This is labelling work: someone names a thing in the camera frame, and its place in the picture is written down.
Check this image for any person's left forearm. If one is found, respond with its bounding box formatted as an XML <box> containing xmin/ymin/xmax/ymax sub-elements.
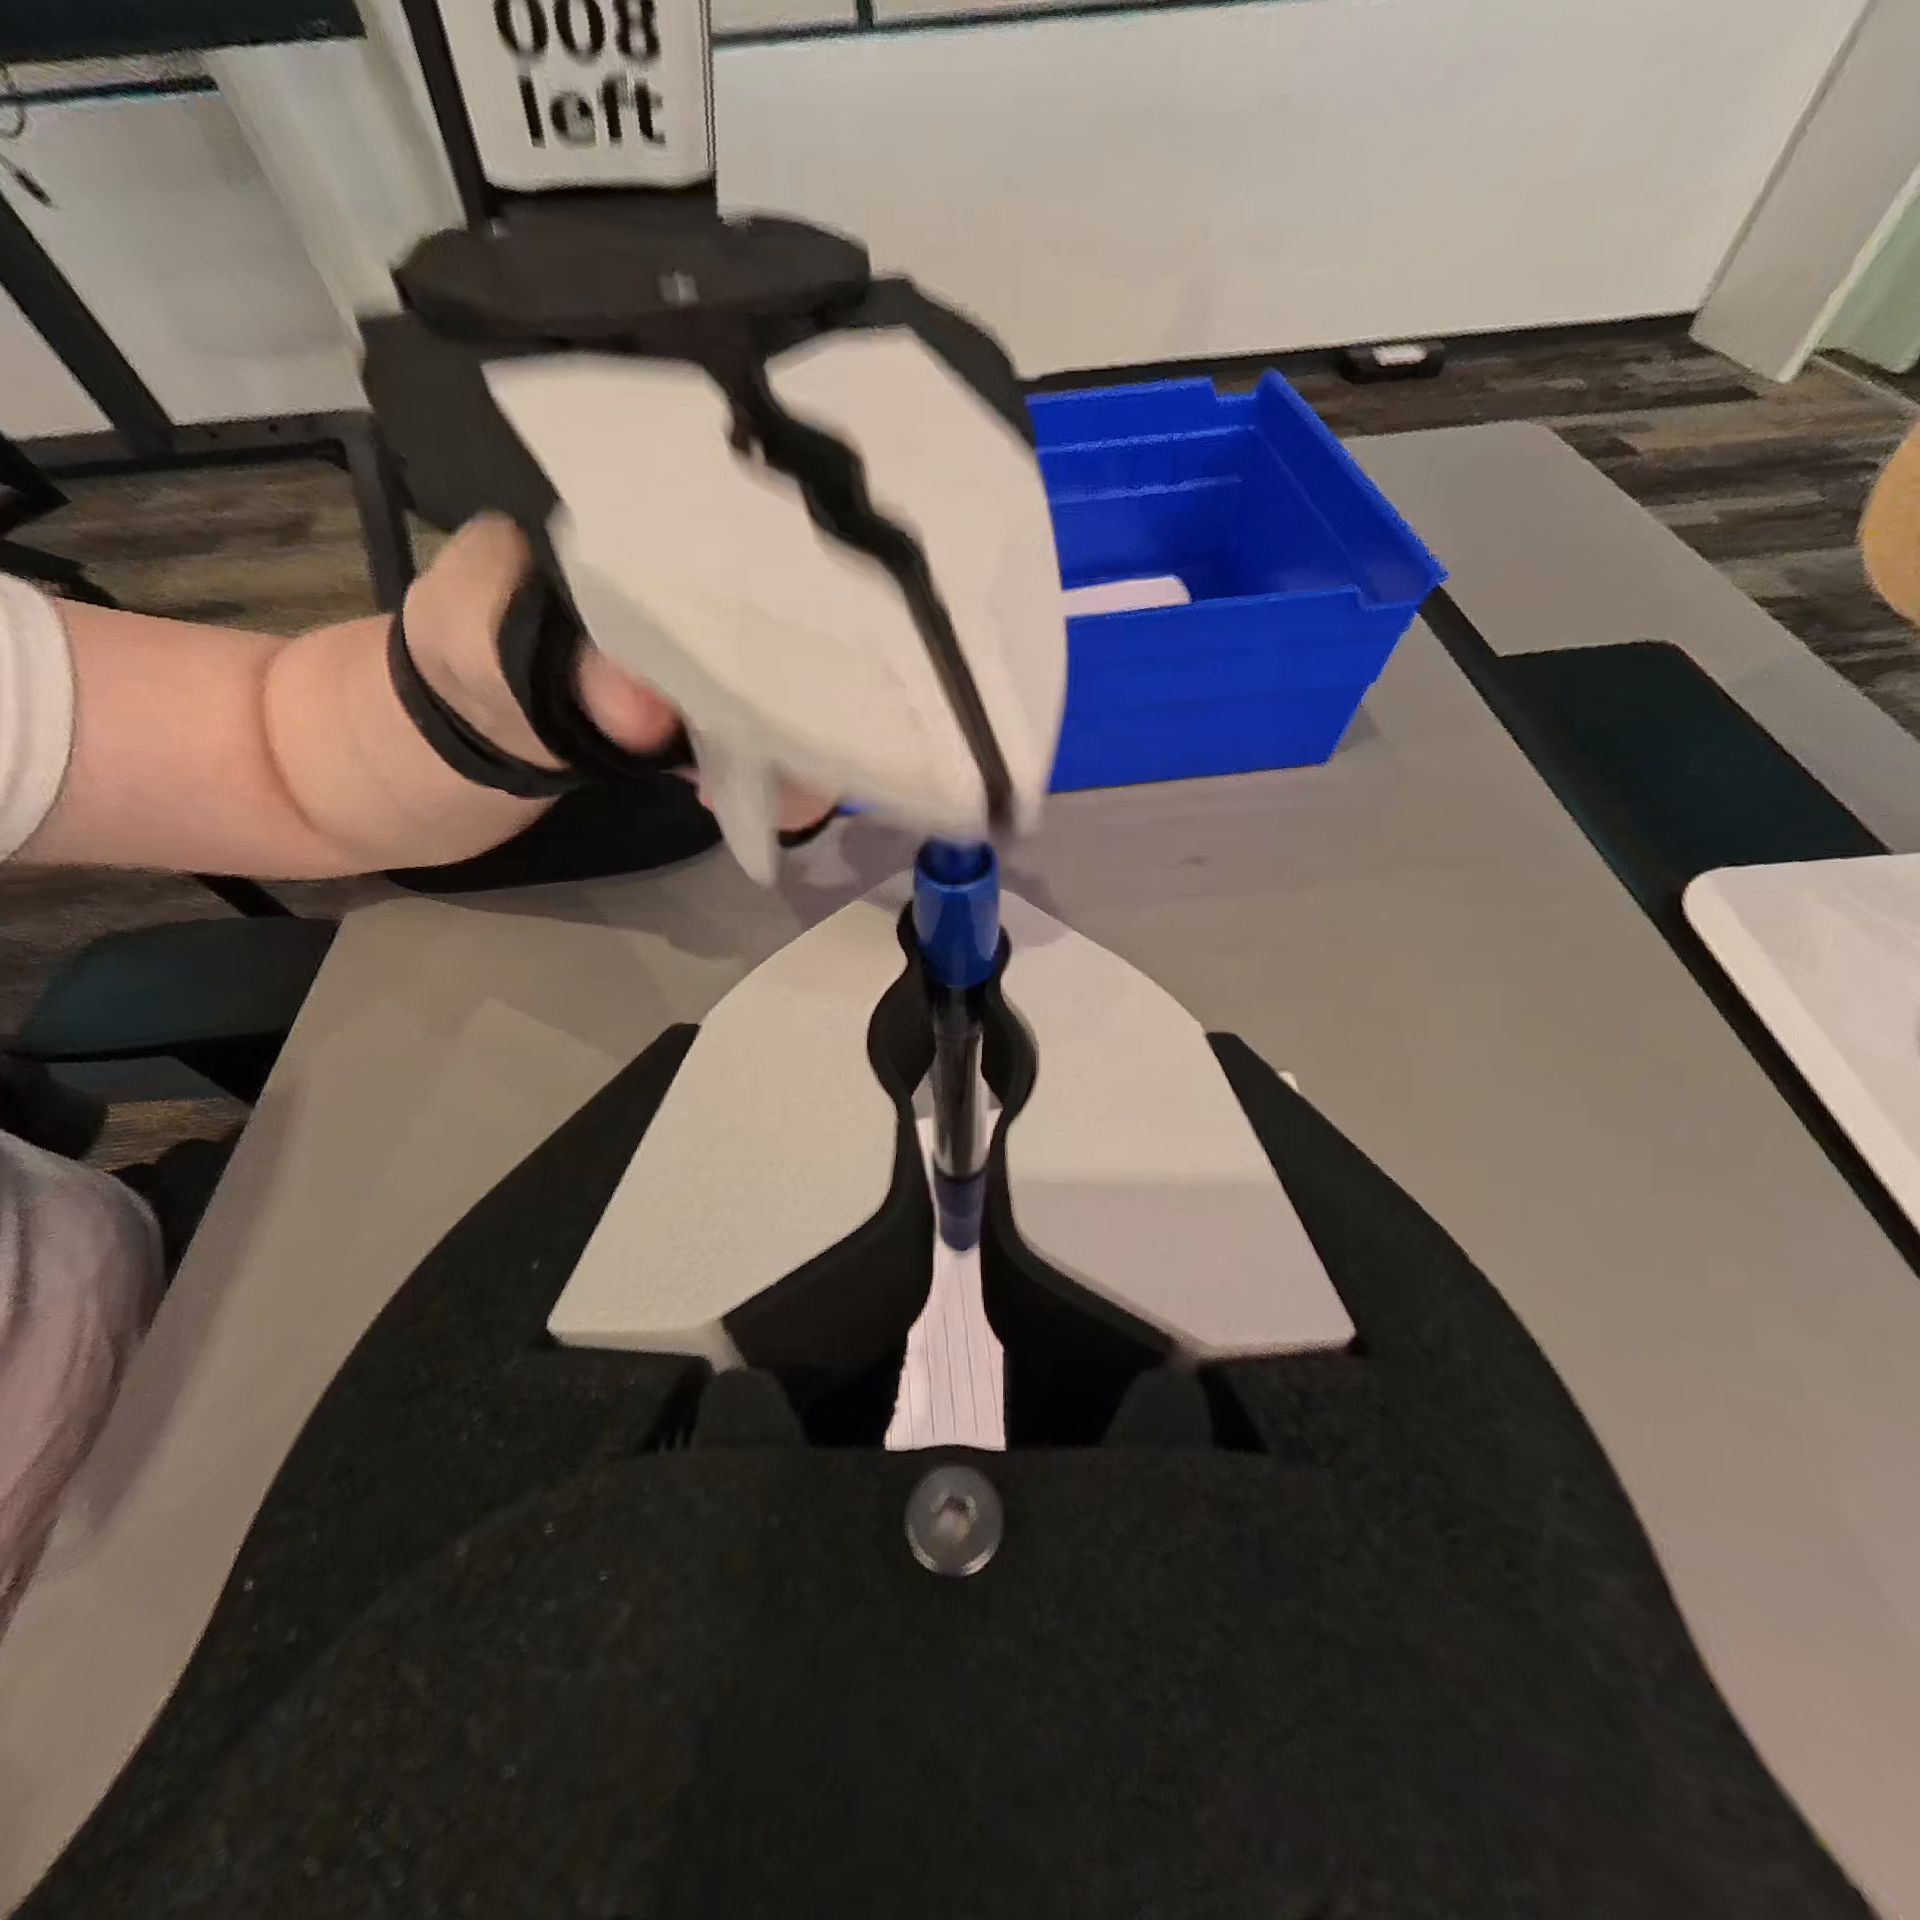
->
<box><xmin>0</xmin><ymin>576</ymin><xmax>561</xmax><ymax>882</ymax></box>

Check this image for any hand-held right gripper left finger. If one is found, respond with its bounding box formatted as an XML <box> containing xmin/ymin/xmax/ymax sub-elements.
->
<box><xmin>547</xmin><ymin>896</ymin><xmax>940</xmax><ymax>1433</ymax></box>

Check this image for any blue plastic bin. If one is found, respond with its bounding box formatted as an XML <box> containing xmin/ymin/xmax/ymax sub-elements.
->
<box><xmin>1024</xmin><ymin>368</ymin><xmax>1449</xmax><ymax>797</ymax></box>

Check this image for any white lined notepad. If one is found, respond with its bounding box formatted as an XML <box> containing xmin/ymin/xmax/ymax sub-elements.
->
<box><xmin>884</xmin><ymin>1246</ymin><xmax>1010</xmax><ymax>1450</ymax></box>

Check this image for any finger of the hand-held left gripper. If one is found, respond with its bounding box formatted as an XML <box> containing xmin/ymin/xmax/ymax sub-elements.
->
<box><xmin>765</xmin><ymin>320</ymin><xmax>1069</xmax><ymax>838</ymax></box>
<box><xmin>483</xmin><ymin>353</ymin><xmax>995</xmax><ymax>838</ymax></box>

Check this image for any blue retractable pen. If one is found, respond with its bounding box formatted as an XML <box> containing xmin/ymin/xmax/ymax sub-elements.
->
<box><xmin>903</xmin><ymin>837</ymin><xmax>1010</xmax><ymax>1255</ymax></box>

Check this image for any person's leg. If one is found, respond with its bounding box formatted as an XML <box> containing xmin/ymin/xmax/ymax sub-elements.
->
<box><xmin>0</xmin><ymin>1130</ymin><xmax>170</xmax><ymax>1629</ymax></box>

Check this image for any person's left hand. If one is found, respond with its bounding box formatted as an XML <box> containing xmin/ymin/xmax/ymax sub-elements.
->
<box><xmin>403</xmin><ymin>514</ymin><xmax>693</xmax><ymax>800</ymax></box>

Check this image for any black frame desk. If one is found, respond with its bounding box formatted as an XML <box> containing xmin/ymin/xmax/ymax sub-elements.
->
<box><xmin>0</xmin><ymin>0</ymin><xmax>496</xmax><ymax>600</ymax></box>

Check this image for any black wristband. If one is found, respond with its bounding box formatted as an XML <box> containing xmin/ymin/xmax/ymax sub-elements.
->
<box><xmin>387</xmin><ymin>598</ymin><xmax>591</xmax><ymax>800</ymax></box>

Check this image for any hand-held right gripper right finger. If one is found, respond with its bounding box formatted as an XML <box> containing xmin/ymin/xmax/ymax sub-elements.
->
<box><xmin>991</xmin><ymin>896</ymin><xmax>1361</xmax><ymax>1425</ymax></box>

